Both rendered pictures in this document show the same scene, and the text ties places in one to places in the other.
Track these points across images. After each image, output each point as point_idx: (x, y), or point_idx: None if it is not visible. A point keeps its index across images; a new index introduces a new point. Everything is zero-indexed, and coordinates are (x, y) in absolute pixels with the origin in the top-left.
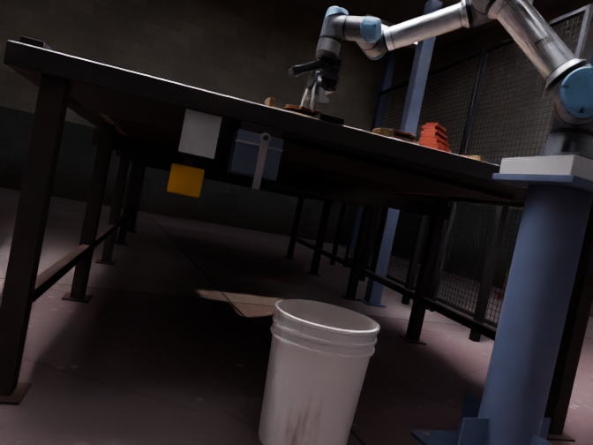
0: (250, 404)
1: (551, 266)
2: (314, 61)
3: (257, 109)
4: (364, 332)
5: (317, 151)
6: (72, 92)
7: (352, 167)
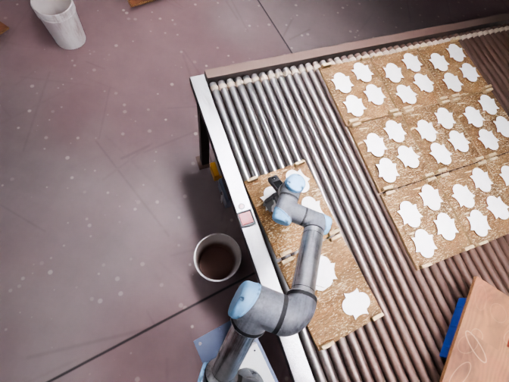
0: (236, 239)
1: None
2: (276, 188)
3: (224, 180)
4: (198, 272)
5: None
6: None
7: None
